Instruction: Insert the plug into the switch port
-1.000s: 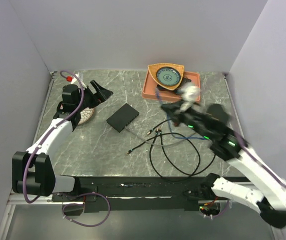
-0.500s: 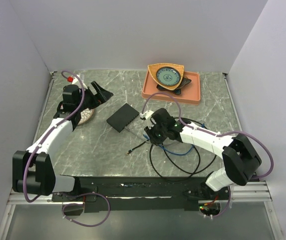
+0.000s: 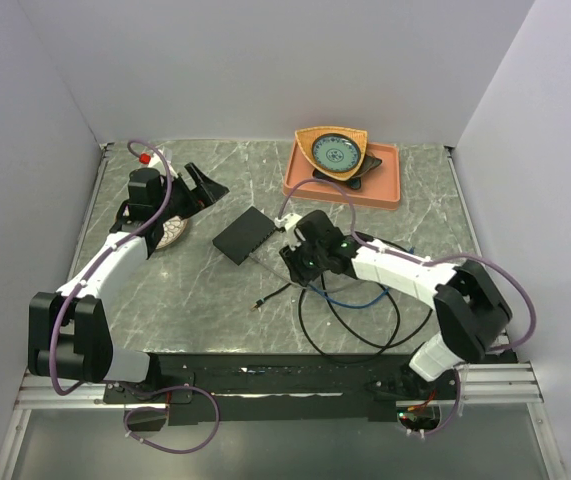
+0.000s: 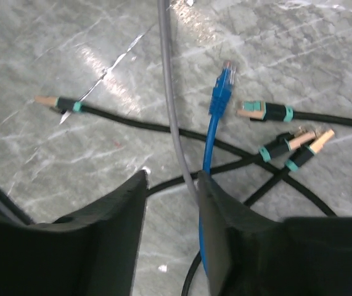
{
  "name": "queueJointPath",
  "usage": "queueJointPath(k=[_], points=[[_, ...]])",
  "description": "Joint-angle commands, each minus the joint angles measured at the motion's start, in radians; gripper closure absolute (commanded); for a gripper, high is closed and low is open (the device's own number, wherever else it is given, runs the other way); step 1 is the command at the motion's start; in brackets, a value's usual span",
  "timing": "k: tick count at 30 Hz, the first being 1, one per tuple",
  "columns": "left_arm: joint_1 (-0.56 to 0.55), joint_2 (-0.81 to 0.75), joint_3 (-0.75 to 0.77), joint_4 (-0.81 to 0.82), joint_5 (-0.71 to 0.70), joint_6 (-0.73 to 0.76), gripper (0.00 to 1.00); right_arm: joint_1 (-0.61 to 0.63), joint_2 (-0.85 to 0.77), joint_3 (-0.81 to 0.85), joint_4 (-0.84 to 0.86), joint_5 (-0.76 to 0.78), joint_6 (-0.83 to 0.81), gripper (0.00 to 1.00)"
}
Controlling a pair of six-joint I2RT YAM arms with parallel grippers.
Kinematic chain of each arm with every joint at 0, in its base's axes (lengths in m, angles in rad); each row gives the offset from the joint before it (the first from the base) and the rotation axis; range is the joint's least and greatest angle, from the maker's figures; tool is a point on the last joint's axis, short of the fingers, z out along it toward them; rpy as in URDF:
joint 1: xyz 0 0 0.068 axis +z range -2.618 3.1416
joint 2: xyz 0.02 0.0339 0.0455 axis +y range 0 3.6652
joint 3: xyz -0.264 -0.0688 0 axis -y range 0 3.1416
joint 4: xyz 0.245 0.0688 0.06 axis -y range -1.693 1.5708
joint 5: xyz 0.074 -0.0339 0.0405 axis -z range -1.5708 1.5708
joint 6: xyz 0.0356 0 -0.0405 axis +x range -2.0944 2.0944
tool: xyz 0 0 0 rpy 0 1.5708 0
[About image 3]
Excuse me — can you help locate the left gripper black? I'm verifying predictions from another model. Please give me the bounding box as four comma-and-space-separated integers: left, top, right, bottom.
154, 163, 228, 222

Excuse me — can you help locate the blue ethernet cable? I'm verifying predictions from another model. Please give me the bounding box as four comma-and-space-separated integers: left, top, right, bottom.
314, 284, 391, 309

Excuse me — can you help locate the black network switch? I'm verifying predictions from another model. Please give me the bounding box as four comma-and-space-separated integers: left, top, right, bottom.
212, 206, 276, 265

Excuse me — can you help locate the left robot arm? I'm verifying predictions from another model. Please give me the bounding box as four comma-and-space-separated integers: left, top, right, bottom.
28, 163, 229, 402

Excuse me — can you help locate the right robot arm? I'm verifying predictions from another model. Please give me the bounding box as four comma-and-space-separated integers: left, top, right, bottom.
275, 210, 512, 399

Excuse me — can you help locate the salmon rectangular tray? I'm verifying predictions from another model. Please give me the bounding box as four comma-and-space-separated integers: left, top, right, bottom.
282, 143, 401, 211

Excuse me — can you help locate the teal patterned round plate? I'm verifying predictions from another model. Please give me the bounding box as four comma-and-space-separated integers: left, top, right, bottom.
312, 134, 361, 173

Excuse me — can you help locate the black dish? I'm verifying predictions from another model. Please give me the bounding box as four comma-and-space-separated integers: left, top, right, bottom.
312, 155, 382, 190

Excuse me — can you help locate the woven triangular basket plate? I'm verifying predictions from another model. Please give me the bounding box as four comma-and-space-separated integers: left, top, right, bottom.
295, 126, 368, 180

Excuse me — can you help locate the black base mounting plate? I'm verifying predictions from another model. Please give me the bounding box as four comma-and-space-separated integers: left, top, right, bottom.
103, 353, 456, 426

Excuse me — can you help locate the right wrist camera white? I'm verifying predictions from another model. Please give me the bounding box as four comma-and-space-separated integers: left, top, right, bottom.
274, 213, 302, 251

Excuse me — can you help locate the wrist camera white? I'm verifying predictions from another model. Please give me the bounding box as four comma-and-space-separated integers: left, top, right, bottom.
139, 147, 177, 178
274, 213, 302, 251

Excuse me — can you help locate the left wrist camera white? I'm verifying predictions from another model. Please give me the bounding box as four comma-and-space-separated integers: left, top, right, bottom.
139, 147, 177, 178

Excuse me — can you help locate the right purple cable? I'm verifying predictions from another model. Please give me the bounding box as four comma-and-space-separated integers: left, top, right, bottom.
278, 179, 538, 351

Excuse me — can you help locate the black ethernet cable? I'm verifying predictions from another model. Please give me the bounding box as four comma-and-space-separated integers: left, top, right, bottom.
249, 237, 434, 357

